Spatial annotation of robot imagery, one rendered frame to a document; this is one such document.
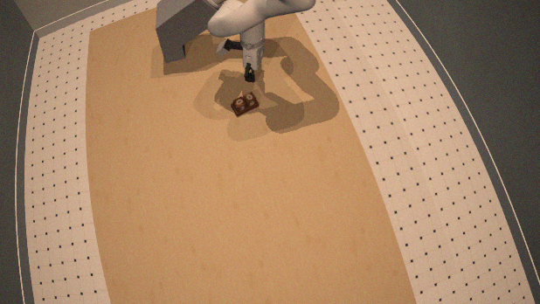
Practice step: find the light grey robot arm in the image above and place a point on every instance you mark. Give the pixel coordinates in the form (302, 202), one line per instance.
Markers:
(244, 18)

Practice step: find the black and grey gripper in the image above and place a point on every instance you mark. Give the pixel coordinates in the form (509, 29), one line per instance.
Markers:
(251, 61)

